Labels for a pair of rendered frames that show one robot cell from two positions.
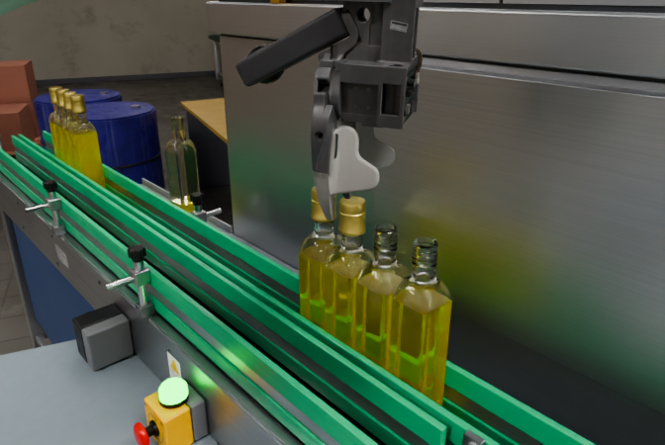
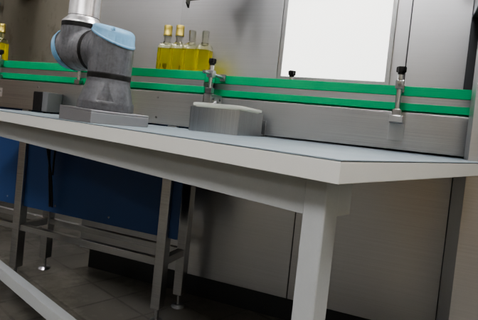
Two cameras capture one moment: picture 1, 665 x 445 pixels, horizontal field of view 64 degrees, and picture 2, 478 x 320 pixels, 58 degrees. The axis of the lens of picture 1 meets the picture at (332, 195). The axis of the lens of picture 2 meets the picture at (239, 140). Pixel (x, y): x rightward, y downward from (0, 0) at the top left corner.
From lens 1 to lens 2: 1.36 m
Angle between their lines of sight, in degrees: 31
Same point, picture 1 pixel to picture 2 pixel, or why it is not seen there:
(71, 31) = not seen: outside the picture
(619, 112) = (253, 0)
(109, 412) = not seen: hidden behind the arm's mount
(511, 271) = (227, 52)
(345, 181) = not seen: outside the picture
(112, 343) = (55, 102)
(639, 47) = not seen: outside the picture
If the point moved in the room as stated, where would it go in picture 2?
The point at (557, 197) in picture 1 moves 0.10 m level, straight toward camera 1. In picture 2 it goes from (240, 25) to (240, 20)
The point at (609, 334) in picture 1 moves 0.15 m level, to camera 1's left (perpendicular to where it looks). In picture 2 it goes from (255, 61) to (221, 55)
